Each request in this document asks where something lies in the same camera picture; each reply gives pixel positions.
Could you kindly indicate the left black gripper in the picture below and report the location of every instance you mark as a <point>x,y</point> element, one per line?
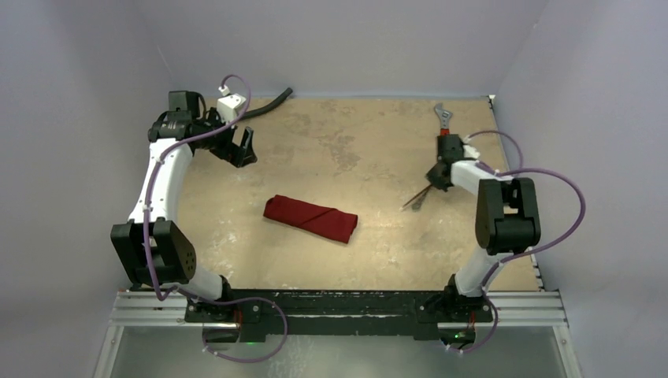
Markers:
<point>230,152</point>

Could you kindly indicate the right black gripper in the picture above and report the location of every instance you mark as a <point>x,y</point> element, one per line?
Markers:
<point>449,141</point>

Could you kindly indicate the gold fork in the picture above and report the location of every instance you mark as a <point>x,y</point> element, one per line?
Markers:
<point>405,206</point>

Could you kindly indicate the dark red cloth napkin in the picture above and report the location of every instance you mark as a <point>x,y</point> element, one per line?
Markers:
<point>327,222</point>

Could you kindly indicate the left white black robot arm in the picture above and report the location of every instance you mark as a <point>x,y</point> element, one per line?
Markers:
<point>152,249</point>

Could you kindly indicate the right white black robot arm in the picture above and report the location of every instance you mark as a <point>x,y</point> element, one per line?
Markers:
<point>507,220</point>

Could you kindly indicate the black foam tube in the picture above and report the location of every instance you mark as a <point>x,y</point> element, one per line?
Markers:
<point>271,106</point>

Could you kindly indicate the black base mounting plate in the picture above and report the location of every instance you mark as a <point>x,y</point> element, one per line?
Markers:
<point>422,315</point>

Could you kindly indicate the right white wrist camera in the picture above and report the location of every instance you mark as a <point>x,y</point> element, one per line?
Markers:
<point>469,152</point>

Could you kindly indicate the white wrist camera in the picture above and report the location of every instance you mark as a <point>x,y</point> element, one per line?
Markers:
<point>469,152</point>
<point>229,104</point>

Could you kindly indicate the adjustable wrench red handle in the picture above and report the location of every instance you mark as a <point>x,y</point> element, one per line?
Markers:
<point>444,118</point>

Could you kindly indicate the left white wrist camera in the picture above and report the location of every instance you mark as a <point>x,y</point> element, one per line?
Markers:
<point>229,104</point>

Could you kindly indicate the aluminium rail frame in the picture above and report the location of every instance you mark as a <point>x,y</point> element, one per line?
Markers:
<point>361,156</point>

